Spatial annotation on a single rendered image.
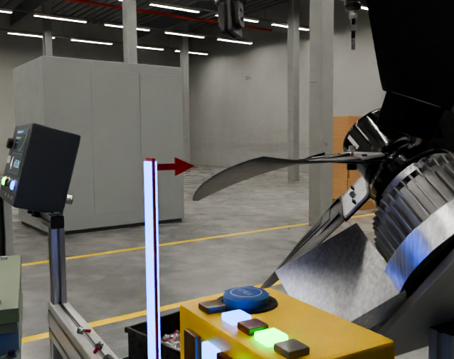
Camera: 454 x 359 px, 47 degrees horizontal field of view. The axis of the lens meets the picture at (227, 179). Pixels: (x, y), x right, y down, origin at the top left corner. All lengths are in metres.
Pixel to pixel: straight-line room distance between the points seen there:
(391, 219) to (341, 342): 0.42
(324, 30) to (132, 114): 2.82
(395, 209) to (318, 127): 6.33
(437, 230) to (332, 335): 0.36
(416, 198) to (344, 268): 0.15
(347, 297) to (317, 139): 6.35
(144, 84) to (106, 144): 1.01
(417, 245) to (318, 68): 6.48
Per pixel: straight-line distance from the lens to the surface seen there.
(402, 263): 0.76
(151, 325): 0.71
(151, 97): 7.41
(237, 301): 0.45
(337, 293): 0.80
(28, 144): 1.21
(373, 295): 0.79
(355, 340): 0.40
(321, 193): 7.11
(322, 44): 7.18
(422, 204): 0.77
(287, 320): 0.43
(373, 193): 0.87
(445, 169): 0.79
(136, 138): 7.28
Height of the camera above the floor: 1.22
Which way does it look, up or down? 4 degrees down
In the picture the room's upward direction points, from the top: 1 degrees counter-clockwise
